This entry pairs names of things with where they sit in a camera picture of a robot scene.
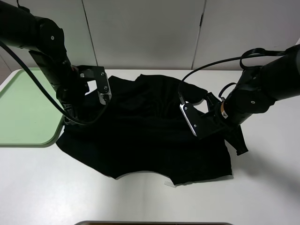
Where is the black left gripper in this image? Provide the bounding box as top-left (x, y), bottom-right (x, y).
top-left (56, 65), bottom-right (90, 120)

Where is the light green plastic tray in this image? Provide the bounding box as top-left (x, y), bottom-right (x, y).
top-left (0, 69), bottom-right (63, 147)

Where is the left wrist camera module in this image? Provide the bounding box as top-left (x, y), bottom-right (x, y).
top-left (77, 65), bottom-right (112, 105)

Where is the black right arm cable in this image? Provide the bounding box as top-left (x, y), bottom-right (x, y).
top-left (178, 47), bottom-right (288, 104)

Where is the black short sleeve shirt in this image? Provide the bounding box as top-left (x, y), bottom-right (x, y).
top-left (56, 75), bottom-right (232, 185)

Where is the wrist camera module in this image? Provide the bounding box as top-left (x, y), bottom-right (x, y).
top-left (180, 102), bottom-right (201, 137)
top-left (77, 65), bottom-right (112, 105)

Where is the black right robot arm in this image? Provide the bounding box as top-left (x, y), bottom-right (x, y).
top-left (196, 45), bottom-right (300, 155)

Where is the clear tape marker front centre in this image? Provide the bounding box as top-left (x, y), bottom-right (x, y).
top-left (164, 181), bottom-right (176, 188)

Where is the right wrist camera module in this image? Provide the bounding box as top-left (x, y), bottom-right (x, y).
top-left (180, 102), bottom-right (201, 137)

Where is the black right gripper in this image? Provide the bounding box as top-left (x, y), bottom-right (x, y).
top-left (198, 92), bottom-right (248, 156)

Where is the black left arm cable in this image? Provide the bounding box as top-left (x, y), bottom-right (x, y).
top-left (0, 41), bottom-right (111, 126)

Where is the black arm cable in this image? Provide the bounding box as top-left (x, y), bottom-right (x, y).
top-left (0, 41), bottom-right (111, 126)
top-left (178, 47), bottom-right (288, 104)

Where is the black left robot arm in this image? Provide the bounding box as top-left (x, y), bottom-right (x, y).
top-left (0, 1), bottom-right (91, 125)

